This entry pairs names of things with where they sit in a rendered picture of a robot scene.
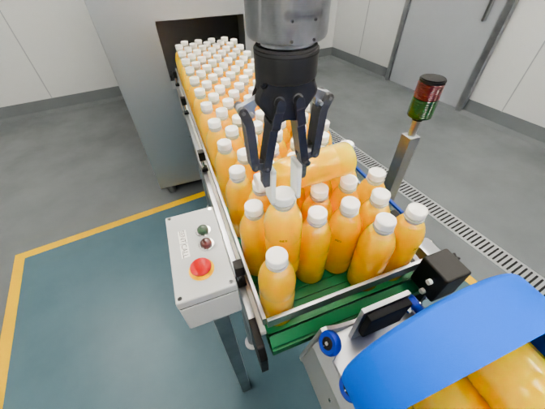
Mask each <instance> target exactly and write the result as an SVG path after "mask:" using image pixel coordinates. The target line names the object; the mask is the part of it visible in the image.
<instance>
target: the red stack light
mask: <svg viewBox="0 0 545 409"><path fill-rule="evenodd" d="M445 85H446V84H444V85H441V86H433V85H428V84H424V83H422V82H421V81H420V80H418V83H417V86H416V88H415V90H414V97H415V98H416V99H418V100H420V101H426V102H435V101H438V100H439V99H440V97H441V95H442V92H443V91H444V87H445Z"/></svg>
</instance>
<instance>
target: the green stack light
mask: <svg viewBox="0 0 545 409"><path fill-rule="evenodd" d="M438 102H439V101H435V102H426V101H420V100H418V99H416V98H415V97H414V95H413V97H412V99H411V102H410V106H409V109H408V110H407V115H408V116H409V117H411V118H413V119H416V120H422V121H425V120H429V119H431V118H432V115H433V114H434V111H435V109H436V107H437V104H438Z"/></svg>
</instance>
